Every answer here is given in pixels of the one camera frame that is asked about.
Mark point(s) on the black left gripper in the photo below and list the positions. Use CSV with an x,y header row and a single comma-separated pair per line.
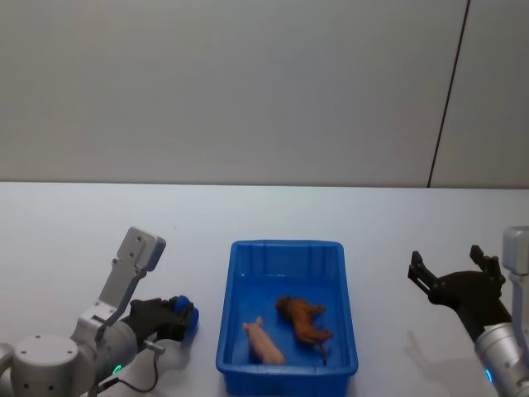
x,y
151,316

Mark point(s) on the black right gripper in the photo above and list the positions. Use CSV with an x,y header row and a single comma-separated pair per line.
x,y
471,293

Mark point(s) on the small blue toy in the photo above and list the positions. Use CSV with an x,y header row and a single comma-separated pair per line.
x,y
182,304

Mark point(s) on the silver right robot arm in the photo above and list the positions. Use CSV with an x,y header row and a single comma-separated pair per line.
x,y
502,355

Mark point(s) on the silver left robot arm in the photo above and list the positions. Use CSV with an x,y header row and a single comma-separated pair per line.
x,y
45,364

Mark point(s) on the pink toy pig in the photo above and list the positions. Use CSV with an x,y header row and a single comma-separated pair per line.
x,y
264,347

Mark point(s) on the blue plastic bin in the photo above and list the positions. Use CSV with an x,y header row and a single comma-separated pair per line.
x,y
289,368

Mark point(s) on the brown toy lion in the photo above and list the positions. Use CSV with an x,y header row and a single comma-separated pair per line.
x,y
303,320

